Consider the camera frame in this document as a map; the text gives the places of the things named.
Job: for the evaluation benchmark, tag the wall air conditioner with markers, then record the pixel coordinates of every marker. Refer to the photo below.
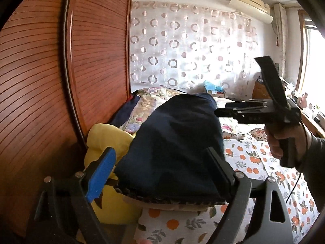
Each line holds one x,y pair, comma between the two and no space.
251,7

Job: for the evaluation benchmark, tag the yellow cloth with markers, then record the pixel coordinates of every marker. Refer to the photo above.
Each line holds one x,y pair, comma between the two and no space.
106,137

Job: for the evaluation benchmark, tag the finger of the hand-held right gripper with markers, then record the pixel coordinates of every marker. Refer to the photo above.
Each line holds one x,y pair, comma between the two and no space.
270,81
236,110

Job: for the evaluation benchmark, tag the wooden slatted wardrobe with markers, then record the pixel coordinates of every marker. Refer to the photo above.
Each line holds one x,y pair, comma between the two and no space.
96,56

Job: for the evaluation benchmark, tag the wooden side cabinet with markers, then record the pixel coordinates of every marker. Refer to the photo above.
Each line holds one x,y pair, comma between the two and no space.
259,90

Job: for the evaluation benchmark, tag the floral quilt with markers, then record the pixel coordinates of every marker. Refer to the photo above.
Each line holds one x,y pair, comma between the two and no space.
149,101

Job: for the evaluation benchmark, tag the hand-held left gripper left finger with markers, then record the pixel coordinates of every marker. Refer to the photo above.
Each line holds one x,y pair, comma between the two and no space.
100,175

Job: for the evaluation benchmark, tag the person's left hand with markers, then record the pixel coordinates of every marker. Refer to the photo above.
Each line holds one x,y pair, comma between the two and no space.
144,241

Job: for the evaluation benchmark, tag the navy blanket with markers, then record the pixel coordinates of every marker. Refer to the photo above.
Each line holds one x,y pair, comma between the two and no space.
127,109

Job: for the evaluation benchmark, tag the cream window curtain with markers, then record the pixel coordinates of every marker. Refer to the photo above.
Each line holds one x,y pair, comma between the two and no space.
280,35

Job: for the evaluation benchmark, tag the box with blue cloth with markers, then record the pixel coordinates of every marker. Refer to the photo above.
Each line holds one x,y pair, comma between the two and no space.
210,85

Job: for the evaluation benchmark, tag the blue box on bed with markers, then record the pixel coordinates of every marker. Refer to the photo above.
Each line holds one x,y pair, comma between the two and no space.
218,94

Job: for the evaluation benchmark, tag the sheer circle-patterned curtain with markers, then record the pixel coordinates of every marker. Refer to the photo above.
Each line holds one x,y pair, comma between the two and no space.
190,43

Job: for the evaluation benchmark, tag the orange-fruit print bed sheet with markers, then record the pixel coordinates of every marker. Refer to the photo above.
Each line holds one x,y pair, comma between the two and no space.
254,162

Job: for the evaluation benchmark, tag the dark patterned cloth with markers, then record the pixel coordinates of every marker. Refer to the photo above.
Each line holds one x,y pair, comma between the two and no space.
142,197

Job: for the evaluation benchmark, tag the navy t-shirt with orange print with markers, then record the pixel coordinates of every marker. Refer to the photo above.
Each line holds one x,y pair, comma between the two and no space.
172,142

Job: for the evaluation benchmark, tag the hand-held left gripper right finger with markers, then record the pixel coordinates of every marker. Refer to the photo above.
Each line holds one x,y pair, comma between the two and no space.
221,167

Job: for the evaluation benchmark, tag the person's right hand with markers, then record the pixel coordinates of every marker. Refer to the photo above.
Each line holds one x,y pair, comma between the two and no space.
302,142

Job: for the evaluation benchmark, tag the person's right forearm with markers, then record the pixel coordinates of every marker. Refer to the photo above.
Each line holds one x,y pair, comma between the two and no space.
316,157

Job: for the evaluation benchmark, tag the pink figurine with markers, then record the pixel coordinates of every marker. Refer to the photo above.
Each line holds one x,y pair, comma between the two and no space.
303,101

